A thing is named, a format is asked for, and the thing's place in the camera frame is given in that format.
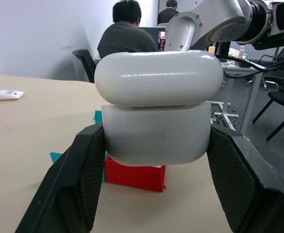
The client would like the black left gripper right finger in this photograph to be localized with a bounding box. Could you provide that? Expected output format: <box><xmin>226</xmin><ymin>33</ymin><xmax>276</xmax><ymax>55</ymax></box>
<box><xmin>207</xmin><ymin>126</ymin><xmax>284</xmax><ymax>233</ymax></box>

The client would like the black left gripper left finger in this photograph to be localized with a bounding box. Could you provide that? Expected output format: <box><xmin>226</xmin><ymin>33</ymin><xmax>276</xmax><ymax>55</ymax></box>
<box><xmin>15</xmin><ymin>123</ymin><xmax>107</xmax><ymax>233</ymax></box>

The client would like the white earbud charging case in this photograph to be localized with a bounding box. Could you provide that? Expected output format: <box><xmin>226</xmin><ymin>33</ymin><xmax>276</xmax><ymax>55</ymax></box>
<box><xmin>94</xmin><ymin>50</ymin><xmax>224</xmax><ymax>167</ymax></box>

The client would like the red brick-pattern bin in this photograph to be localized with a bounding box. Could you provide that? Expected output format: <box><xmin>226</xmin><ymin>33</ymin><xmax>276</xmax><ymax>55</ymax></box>
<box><xmin>104</xmin><ymin>155</ymin><xmax>167</xmax><ymax>193</ymax></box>

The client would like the teal tape piece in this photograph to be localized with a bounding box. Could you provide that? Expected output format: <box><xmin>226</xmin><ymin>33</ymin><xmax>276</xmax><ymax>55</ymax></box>
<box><xmin>50</xmin><ymin>151</ymin><xmax>63</xmax><ymax>165</ymax></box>
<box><xmin>93</xmin><ymin>110</ymin><xmax>104</xmax><ymax>125</ymax></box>

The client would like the white-framed grey desk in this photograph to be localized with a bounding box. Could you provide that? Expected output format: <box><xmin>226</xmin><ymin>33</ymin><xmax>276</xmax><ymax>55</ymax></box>
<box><xmin>211</xmin><ymin>58</ymin><xmax>265</xmax><ymax>134</ymax></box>

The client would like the black folding chair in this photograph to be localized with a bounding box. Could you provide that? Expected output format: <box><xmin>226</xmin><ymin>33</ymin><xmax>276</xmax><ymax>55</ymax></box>
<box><xmin>252</xmin><ymin>79</ymin><xmax>284</xmax><ymax>142</ymax></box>

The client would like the white cosmetic tube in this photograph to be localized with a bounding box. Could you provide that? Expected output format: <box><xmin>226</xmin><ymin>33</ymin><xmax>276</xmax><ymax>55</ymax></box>
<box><xmin>0</xmin><ymin>88</ymin><xmax>26</xmax><ymax>101</ymax></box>

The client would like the black office chair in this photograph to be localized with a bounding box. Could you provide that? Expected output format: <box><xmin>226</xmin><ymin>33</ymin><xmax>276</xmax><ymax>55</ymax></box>
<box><xmin>72</xmin><ymin>49</ymin><xmax>97</xmax><ymax>83</ymax></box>

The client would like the seated person in grey sweater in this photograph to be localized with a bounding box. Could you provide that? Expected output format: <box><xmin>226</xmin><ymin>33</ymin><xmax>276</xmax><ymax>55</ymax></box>
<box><xmin>97</xmin><ymin>0</ymin><xmax>158</xmax><ymax>60</ymax></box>

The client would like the dark computer monitor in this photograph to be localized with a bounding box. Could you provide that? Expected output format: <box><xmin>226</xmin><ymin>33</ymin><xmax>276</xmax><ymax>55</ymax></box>
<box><xmin>139</xmin><ymin>27</ymin><xmax>167</xmax><ymax>52</ymax></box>

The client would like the standing person in dark jacket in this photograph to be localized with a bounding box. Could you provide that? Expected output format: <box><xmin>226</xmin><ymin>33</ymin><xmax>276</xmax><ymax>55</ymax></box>
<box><xmin>157</xmin><ymin>0</ymin><xmax>180</xmax><ymax>26</ymax></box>

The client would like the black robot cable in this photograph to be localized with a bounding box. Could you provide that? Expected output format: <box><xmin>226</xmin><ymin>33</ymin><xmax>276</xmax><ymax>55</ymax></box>
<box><xmin>218</xmin><ymin>40</ymin><xmax>284</xmax><ymax>80</ymax></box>

